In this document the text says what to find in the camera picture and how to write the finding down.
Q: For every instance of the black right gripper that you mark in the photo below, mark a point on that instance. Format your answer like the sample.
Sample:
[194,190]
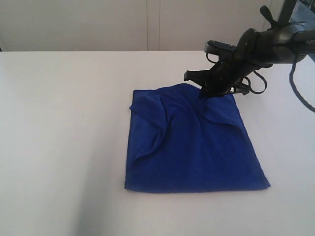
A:
[225,77]

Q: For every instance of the blue towel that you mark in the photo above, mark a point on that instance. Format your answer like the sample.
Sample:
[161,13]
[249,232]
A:
[181,143]

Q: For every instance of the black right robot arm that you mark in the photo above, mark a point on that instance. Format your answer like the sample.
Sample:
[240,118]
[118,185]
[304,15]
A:
[255,50]

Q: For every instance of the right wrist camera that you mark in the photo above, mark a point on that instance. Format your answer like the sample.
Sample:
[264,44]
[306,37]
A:
[218,48]

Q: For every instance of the black metal post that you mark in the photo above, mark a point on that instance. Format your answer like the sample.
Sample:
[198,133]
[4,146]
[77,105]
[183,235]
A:
[286,11]

